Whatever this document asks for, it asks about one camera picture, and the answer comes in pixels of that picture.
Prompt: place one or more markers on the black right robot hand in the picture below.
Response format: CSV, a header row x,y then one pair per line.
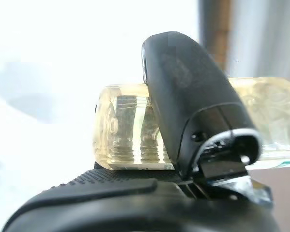
x,y
188,96

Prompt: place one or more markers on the yellow tea bottle white cap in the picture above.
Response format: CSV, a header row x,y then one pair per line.
x,y
125,125

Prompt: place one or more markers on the stainless steel fridge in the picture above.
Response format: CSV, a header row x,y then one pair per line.
x,y
268,36

